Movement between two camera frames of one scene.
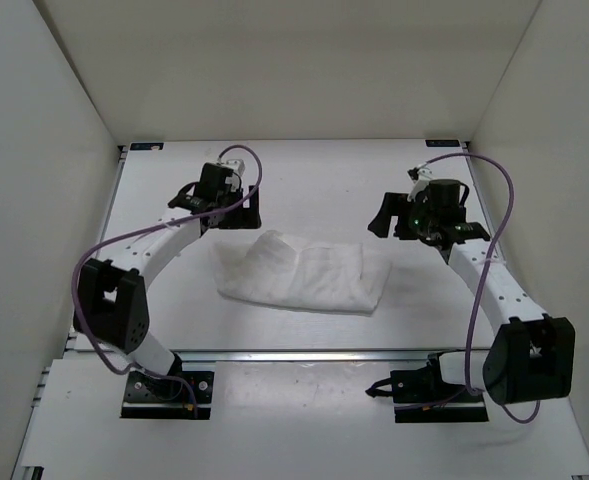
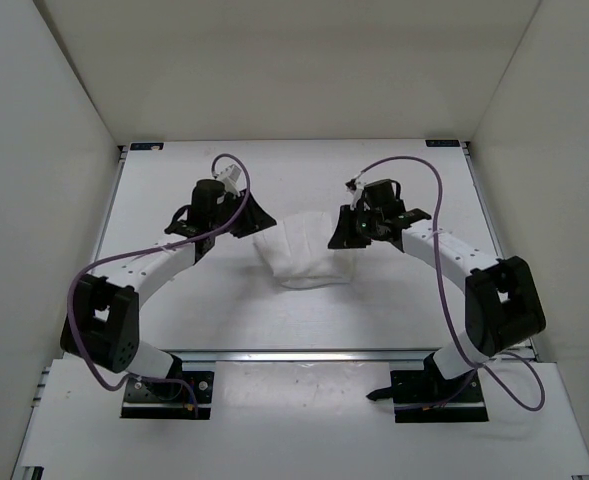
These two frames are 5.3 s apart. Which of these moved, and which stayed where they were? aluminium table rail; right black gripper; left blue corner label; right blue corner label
Moved: right black gripper
Stayed: left blue corner label; right blue corner label; aluminium table rail
